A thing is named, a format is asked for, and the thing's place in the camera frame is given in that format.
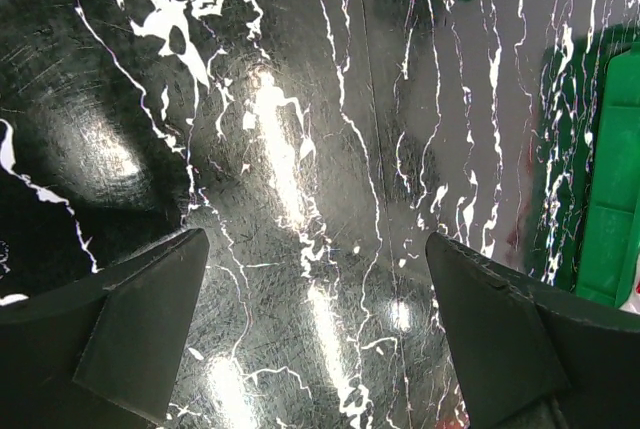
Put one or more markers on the red white t shirt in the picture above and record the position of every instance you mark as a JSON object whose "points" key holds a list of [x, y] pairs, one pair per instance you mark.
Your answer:
{"points": [[632, 302]]}

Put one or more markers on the green plastic bin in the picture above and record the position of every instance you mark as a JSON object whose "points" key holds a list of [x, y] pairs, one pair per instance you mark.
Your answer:
{"points": [[611, 235]]}

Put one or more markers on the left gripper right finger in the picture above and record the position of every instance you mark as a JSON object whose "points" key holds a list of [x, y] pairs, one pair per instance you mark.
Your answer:
{"points": [[529, 355]]}

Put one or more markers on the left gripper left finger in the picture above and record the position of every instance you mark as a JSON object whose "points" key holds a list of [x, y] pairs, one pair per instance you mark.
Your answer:
{"points": [[103, 352]]}

